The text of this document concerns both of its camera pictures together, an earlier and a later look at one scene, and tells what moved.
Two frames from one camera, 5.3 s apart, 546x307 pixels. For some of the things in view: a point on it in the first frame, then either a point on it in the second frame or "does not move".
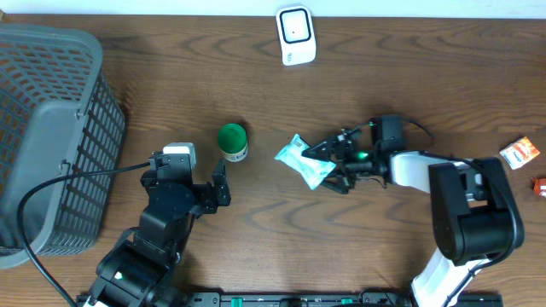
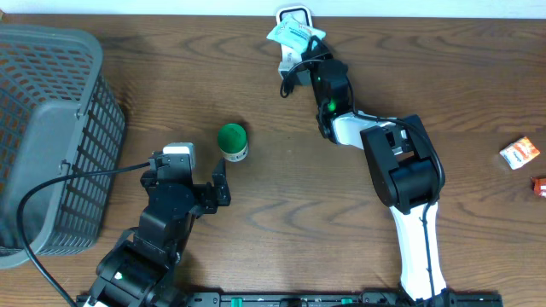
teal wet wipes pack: [314, 170] to [295, 34]
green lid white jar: [233, 142] does not move
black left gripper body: [204, 202] does not move
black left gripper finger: [219, 179] does not move
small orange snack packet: [519, 153] does not move
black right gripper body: [356, 163] to [315, 59]
